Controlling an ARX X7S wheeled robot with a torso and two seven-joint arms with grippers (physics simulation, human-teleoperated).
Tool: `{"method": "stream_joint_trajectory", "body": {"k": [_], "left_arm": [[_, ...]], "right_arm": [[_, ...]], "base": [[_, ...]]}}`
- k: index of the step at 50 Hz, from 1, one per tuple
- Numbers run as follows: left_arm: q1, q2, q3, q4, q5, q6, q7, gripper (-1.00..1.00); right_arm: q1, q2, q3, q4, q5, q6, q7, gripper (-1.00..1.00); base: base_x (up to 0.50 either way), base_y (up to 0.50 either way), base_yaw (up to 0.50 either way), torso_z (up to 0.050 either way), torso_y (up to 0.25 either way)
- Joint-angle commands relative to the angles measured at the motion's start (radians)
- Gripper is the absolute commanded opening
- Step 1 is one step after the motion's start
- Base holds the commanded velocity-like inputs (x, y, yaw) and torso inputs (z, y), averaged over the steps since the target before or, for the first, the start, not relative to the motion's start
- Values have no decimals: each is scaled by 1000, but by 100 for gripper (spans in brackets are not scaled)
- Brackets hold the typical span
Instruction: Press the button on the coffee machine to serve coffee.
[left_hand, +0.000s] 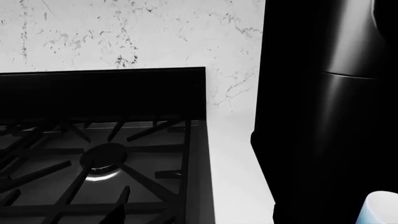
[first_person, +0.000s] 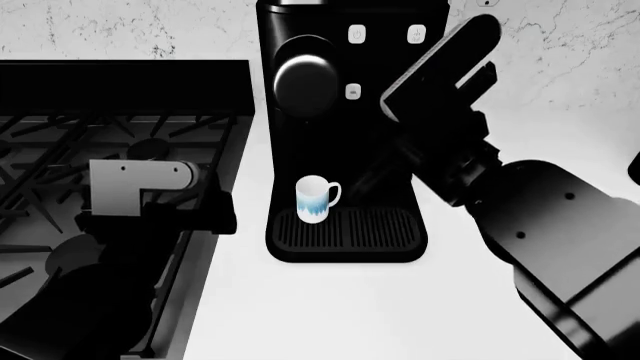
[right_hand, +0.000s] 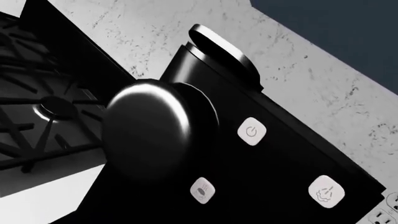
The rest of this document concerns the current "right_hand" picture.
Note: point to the black coffee machine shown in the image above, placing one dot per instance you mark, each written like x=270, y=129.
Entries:
x=267, y=168

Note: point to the black stove grate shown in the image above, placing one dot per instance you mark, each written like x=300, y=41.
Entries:
x=34, y=70

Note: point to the white wall power outlet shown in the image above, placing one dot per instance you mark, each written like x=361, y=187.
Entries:
x=387, y=210

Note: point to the black round burner cap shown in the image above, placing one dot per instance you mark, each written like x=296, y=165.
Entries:
x=57, y=106

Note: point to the black round dome lid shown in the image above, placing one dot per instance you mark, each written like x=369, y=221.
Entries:
x=146, y=133

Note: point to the white coffee cup button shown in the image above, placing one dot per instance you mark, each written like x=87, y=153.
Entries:
x=202, y=190

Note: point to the black water tank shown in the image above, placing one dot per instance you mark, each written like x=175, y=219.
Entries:
x=224, y=53

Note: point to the white power button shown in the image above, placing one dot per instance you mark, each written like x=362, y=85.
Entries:
x=252, y=131

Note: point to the white steam button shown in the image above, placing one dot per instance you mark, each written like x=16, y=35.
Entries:
x=326, y=191

